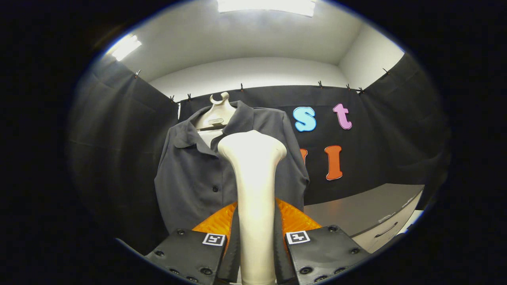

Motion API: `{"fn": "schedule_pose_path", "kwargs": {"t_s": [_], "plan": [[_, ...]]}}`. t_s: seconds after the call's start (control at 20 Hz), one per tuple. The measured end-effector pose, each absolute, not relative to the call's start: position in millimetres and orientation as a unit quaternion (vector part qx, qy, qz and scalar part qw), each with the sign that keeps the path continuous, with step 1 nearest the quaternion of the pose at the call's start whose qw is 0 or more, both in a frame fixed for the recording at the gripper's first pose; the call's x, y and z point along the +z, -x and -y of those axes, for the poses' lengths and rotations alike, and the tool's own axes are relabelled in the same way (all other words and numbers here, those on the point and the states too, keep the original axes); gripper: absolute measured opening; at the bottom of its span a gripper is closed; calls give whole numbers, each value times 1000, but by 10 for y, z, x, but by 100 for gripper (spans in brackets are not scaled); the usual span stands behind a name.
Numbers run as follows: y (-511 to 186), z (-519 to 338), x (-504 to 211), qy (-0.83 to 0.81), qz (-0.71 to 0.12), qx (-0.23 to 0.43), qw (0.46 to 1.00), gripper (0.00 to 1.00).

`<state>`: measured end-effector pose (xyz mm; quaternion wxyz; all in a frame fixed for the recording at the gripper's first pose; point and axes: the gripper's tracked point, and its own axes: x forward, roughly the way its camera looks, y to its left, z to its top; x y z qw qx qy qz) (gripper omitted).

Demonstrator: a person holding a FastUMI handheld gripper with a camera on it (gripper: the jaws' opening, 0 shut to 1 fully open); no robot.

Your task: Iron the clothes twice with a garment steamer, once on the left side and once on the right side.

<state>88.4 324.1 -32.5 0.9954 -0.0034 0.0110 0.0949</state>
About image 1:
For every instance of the grey cabinet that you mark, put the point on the grey cabinet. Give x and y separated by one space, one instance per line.
356 206

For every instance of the small ceiling light panel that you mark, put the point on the small ceiling light panel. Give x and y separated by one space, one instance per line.
126 47

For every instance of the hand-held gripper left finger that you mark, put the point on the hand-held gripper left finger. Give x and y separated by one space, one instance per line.
190 253

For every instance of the large ceiling light panel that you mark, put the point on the large ceiling light panel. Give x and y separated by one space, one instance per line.
266 6

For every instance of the row of black clips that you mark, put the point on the row of black clips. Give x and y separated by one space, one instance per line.
241 87

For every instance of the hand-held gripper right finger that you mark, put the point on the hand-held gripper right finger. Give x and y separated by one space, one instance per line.
324 253

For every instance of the dark grey button shirt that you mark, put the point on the dark grey button shirt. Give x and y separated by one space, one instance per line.
190 178

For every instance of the cream clothes hanger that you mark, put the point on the cream clothes hanger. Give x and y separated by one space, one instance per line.
216 114

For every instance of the black backdrop cloth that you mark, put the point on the black backdrop cloth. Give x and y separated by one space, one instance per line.
119 158

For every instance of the cream garment steamer head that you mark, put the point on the cream garment steamer head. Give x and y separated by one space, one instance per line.
255 190

